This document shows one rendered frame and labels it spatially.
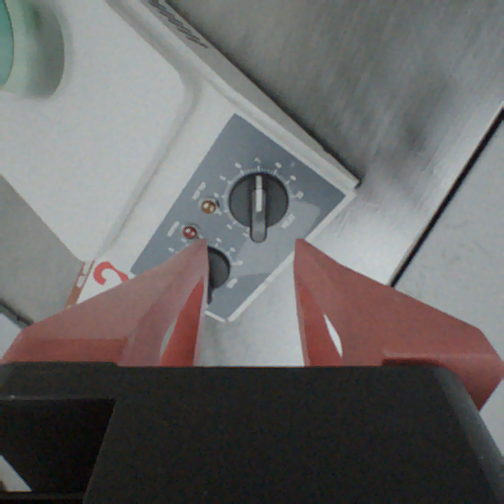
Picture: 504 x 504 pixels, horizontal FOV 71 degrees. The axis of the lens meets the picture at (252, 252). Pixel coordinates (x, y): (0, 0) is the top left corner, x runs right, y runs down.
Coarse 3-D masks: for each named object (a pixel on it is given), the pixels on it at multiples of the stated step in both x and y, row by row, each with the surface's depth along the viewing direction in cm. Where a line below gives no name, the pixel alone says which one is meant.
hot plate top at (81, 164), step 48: (96, 0) 15; (96, 48) 16; (144, 48) 15; (96, 96) 17; (144, 96) 16; (192, 96) 15; (0, 144) 20; (48, 144) 19; (96, 144) 17; (144, 144) 16; (48, 192) 20; (96, 192) 18; (96, 240) 19
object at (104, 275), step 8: (96, 264) 27; (104, 264) 27; (96, 272) 28; (104, 272) 28; (112, 272) 28; (120, 272) 28; (88, 280) 28; (96, 280) 28; (104, 280) 28; (112, 280) 28; (120, 280) 29; (88, 288) 29; (96, 288) 29; (104, 288) 29; (80, 296) 29; (88, 296) 29
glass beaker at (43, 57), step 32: (0, 0) 13; (32, 0) 15; (0, 32) 13; (32, 32) 15; (64, 32) 16; (0, 64) 14; (32, 64) 15; (64, 64) 16; (0, 96) 15; (32, 96) 16
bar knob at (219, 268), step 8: (208, 248) 20; (208, 256) 21; (216, 256) 21; (224, 256) 21; (216, 264) 21; (224, 264) 21; (216, 272) 21; (224, 272) 21; (208, 280) 20; (216, 280) 22; (224, 280) 22; (208, 288) 20; (216, 288) 22; (208, 296) 21; (208, 304) 21
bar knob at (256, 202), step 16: (256, 176) 18; (272, 176) 18; (240, 192) 18; (256, 192) 17; (272, 192) 18; (240, 208) 19; (256, 208) 17; (272, 208) 19; (256, 224) 18; (272, 224) 19; (256, 240) 18
